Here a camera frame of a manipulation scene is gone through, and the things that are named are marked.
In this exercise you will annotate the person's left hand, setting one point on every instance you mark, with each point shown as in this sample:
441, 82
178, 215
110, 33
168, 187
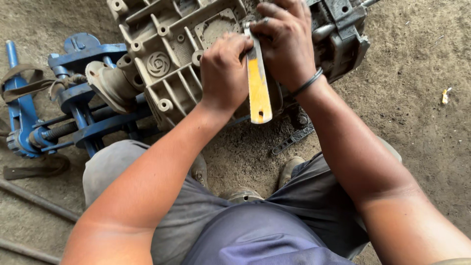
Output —
222, 71

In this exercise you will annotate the person's right hand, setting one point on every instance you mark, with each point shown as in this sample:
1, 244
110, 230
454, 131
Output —
289, 44

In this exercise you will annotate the person's left fingers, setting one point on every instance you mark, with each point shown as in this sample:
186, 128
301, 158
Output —
230, 42

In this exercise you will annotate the yellow metal wrench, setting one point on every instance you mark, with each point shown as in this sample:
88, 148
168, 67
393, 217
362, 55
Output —
258, 84

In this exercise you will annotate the dusty grey gearbox casing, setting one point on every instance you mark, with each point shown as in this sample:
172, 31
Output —
191, 51

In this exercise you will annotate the black wrist band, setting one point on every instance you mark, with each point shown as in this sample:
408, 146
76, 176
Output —
308, 82

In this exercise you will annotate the person's dusty left shoe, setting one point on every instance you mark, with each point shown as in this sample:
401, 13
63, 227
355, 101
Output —
199, 170

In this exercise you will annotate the person's dusty shoe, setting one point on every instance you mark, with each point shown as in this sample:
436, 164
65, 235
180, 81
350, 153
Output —
290, 169
199, 170

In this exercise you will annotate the person's dusty right shoe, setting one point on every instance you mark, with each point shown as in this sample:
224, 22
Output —
290, 169

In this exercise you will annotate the dusty round metal cap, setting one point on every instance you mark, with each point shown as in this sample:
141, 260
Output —
241, 194

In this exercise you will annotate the person's grey trousers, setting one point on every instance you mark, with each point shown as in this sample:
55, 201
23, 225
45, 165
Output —
206, 206

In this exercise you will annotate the blue transmission jack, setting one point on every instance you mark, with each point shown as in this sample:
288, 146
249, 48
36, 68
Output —
70, 106

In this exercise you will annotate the person's blue shirt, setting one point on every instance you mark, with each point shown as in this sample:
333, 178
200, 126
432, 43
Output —
265, 239

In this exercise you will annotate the small yellow paper scrap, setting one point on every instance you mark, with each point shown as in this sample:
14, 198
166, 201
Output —
445, 95

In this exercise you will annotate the long metal rod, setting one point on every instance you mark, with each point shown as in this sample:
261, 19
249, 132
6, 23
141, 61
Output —
36, 200
27, 251

